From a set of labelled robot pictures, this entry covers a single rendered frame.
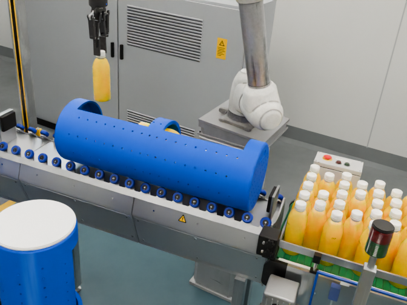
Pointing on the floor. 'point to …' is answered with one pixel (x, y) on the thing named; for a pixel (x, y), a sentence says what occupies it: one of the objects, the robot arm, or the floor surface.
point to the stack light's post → (364, 285)
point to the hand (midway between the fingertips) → (100, 46)
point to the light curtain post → (22, 62)
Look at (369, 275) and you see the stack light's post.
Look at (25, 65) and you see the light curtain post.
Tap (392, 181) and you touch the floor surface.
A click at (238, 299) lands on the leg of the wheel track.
